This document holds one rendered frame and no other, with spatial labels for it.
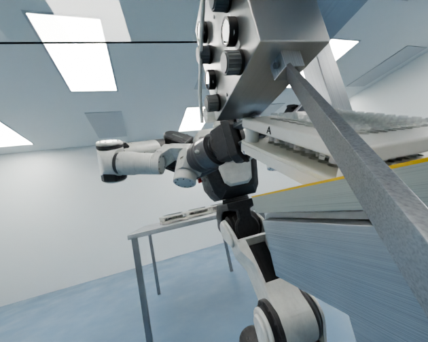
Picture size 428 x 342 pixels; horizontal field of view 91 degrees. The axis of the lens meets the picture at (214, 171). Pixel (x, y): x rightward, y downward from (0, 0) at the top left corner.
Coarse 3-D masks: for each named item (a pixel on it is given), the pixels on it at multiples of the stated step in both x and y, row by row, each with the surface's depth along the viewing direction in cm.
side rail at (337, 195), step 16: (400, 176) 15; (416, 176) 14; (288, 192) 29; (304, 192) 26; (320, 192) 24; (336, 192) 21; (352, 192) 20; (416, 192) 15; (256, 208) 40; (272, 208) 34; (288, 208) 30; (304, 208) 27; (320, 208) 24; (336, 208) 22; (352, 208) 20
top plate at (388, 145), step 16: (256, 128) 37; (272, 128) 33; (288, 128) 30; (304, 128) 30; (416, 128) 28; (304, 144) 27; (320, 144) 25; (368, 144) 21; (384, 144) 22; (400, 144) 22; (416, 144) 23
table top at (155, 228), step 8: (200, 216) 187; (208, 216) 163; (152, 224) 280; (168, 224) 177; (176, 224) 157; (184, 224) 158; (192, 224) 159; (136, 232) 159; (144, 232) 151; (152, 232) 152; (160, 232) 153
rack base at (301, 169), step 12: (252, 144) 40; (264, 144) 40; (252, 156) 40; (264, 156) 36; (276, 156) 33; (288, 156) 33; (300, 156) 33; (420, 156) 32; (276, 168) 34; (288, 168) 31; (300, 168) 29; (312, 168) 28; (324, 168) 28; (336, 168) 28; (300, 180) 29; (312, 180) 27
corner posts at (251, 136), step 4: (248, 132) 41; (252, 132) 40; (256, 132) 40; (248, 136) 41; (252, 136) 41; (256, 136) 41; (248, 140) 41; (252, 140) 41; (256, 140) 41; (340, 172) 23; (336, 176) 24
